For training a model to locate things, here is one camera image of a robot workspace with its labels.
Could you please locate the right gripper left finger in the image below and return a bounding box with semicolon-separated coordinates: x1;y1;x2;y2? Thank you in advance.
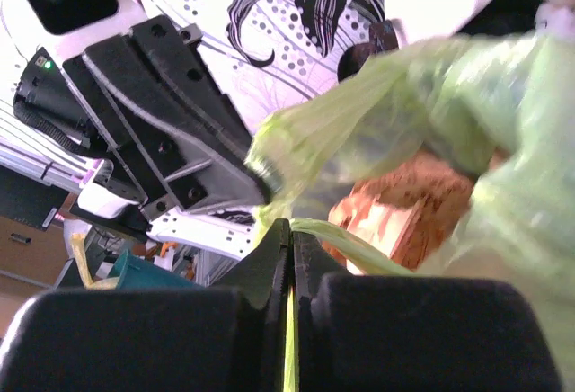
217;219;292;391

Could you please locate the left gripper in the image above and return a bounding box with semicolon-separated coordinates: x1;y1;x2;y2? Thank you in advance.
63;16;271;219

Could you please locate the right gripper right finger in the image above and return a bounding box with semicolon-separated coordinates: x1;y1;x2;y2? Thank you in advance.
293;232;346;391

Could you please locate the green trash bag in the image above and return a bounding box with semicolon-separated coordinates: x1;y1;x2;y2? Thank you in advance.
246;33;574;391

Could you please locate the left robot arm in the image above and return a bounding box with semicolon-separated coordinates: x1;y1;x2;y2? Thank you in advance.
14;15;270;220

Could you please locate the crumpled brown paper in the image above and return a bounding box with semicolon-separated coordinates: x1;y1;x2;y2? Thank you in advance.
328;149;477;270

